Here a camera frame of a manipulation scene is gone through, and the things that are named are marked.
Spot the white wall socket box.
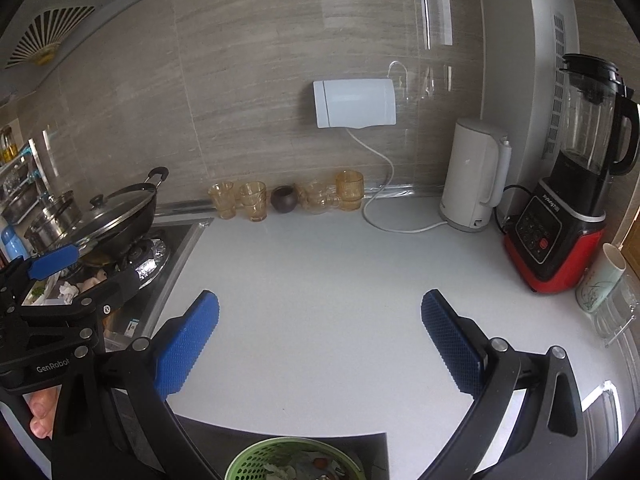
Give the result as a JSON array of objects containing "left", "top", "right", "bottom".
[{"left": 312, "top": 77, "right": 397, "bottom": 129}]

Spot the steel sink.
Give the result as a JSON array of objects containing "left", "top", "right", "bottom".
[{"left": 580, "top": 380, "right": 632, "bottom": 480}]

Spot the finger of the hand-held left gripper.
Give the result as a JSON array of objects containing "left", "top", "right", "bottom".
[
  {"left": 20, "top": 266, "right": 155, "bottom": 328},
  {"left": 0, "top": 244, "right": 81, "bottom": 293}
]

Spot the steel pot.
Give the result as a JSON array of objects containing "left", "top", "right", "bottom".
[{"left": 25, "top": 191, "right": 83, "bottom": 256}]

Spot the black power cable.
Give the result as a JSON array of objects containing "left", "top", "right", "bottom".
[{"left": 494, "top": 184, "right": 533, "bottom": 236}]

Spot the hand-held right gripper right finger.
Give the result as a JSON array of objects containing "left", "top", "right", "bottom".
[{"left": 415, "top": 289, "right": 586, "bottom": 480}]

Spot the white tissue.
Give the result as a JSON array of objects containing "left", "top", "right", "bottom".
[{"left": 260, "top": 462, "right": 301, "bottom": 480}]

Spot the dark brown tea cup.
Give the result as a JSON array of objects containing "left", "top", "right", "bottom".
[{"left": 271, "top": 185, "right": 301, "bottom": 214}]

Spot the black wok with lid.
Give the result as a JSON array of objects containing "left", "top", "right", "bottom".
[{"left": 67, "top": 185, "right": 157, "bottom": 251}]

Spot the white electric kettle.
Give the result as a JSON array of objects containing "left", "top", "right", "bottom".
[{"left": 439, "top": 117, "right": 513, "bottom": 233}]

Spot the foil burner liner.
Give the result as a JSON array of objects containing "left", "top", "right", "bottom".
[{"left": 125, "top": 237, "right": 173, "bottom": 288}]

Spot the blue container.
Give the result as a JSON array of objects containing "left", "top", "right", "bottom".
[{"left": 0, "top": 225, "right": 26, "bottom": 263}]

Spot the steel gas stove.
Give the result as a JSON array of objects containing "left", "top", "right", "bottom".
[{"left": 100, "top": 217, "right": 216, "bottom": 351}]

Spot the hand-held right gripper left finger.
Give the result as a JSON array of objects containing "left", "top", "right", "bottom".
[{"left": 50, "top": 290, "right": 221, "bottom": 480}]

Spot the person's left hand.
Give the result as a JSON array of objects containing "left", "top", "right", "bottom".
[{"left": 27, "top": 386, "right": 63, "bottom": 440}]

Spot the green plastic basket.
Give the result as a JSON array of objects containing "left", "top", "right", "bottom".
[{"left": 224, "top": 436, "right": 366, "bottom": 480}]

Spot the metal spice rack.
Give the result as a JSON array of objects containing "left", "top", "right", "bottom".
[{"left": 0, "top": 120, "right": 51, "bottom": 221}]

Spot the amber ribbed glass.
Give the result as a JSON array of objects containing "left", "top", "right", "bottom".
[{"left": 335, "top": 170, "right": 364, "bottom": 212}]

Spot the clear glass teapot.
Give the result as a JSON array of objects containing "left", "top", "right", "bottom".
[{"left": 298, "top": 181, "right": 343, "bottom": 216}]

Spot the amber glass cup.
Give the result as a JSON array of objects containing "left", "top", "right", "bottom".
[
  {"left": 208, "top": 181, "right": 236, "bottom": 220},
  {"left": 238, "top": 181, "right": 268, "bottom": 222}
]

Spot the white scrap plate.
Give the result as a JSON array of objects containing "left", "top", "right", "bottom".
[{"left": 20, "top": 280, "right": 61, "bottom": 307}]

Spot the white power cable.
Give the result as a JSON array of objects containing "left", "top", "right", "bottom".
[{"left": 345, "top": 127, "right": 451, "bottom": 234}]

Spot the black and red blender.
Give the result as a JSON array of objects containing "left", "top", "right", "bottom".
[{"left": 502, "top": 52, "right": 640, "bottom": 294}]

